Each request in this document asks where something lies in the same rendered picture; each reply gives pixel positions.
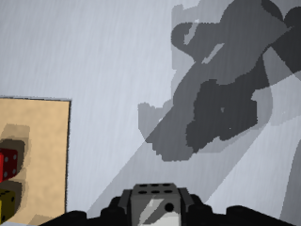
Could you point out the white die with black pips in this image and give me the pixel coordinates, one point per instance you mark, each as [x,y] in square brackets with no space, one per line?
[156,205]

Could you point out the yellow die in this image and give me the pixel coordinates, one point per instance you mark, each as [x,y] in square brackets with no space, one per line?
[7,205]

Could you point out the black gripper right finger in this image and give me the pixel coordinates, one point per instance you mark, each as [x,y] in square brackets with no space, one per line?
[199,214]

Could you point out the tan flat mat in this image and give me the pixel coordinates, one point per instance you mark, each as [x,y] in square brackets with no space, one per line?
[39,131]

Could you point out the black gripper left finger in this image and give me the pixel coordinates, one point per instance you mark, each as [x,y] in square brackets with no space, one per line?
[118,213]

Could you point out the red die with white pips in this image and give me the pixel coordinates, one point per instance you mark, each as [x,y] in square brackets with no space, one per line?
[8,164]

